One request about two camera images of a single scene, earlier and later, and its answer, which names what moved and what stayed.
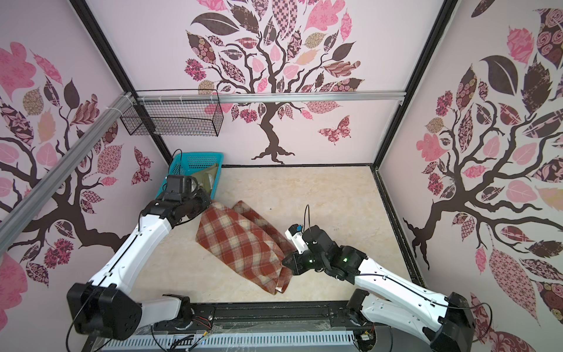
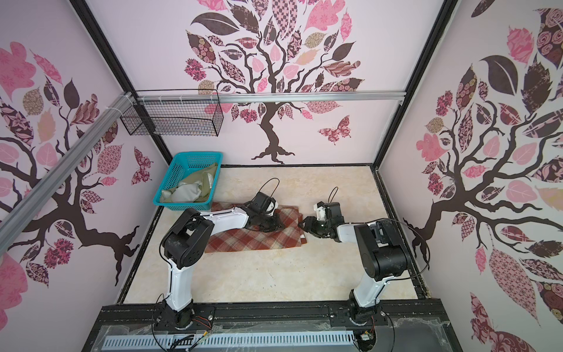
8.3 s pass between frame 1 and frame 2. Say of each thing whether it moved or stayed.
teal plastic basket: stayed
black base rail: stayed
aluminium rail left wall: stayed
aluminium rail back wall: stayed
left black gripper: moved
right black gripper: moved
